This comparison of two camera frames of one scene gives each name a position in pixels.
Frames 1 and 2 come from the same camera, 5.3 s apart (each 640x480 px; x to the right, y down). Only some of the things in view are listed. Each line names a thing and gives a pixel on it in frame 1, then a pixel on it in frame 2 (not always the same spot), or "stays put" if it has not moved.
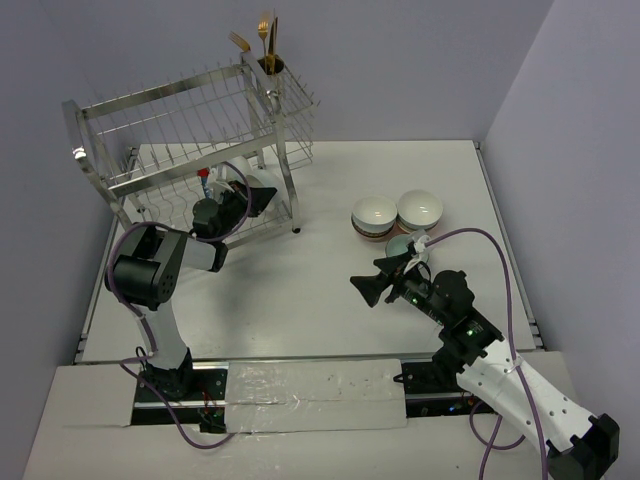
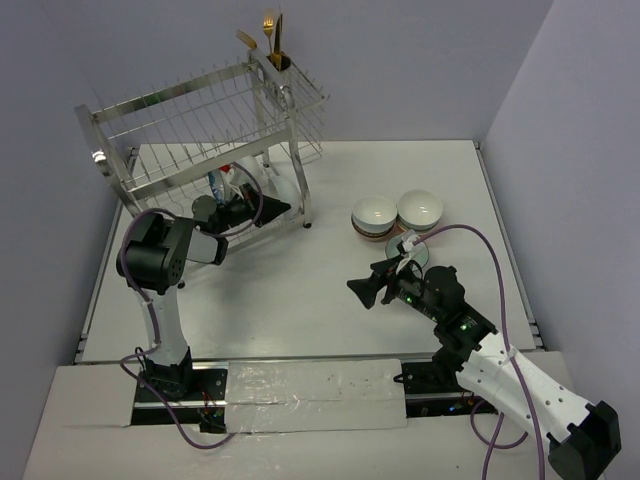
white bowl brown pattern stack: x=373 y=217 stays put
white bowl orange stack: x=418 y=210 stays put
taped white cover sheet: x=266 y=396 stays put
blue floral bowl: x=206 y=189 to x=217 y=185
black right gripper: x=371 y=286 stays put
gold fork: x=263 y=31 to x=268 y=25
